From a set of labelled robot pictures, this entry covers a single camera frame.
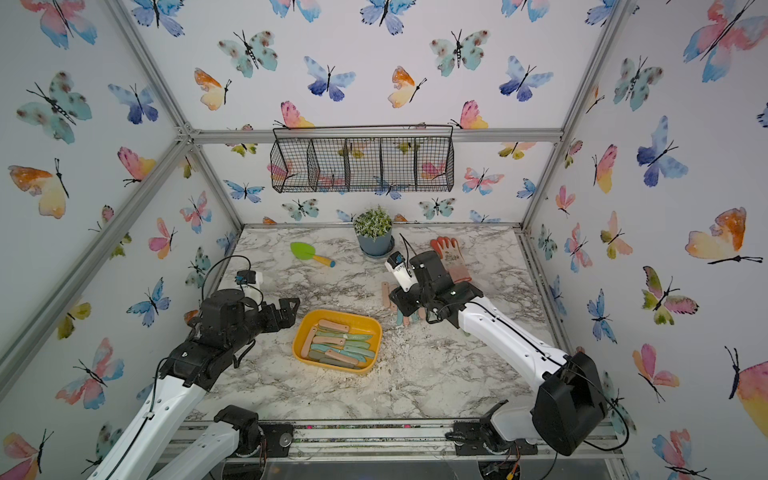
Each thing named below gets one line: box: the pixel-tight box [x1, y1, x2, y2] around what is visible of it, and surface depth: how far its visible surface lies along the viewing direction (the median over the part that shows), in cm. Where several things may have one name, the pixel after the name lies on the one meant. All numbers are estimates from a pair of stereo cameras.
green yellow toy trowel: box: [290, 242, 336, 268], surface depth 116 cm
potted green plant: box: [353, 206, 395, 258], surface depth 103 cm
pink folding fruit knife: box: [381, 281, 390, 308], surface depth 104 cm
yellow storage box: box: [292, 309, 383, 374], surface depth 91 cm
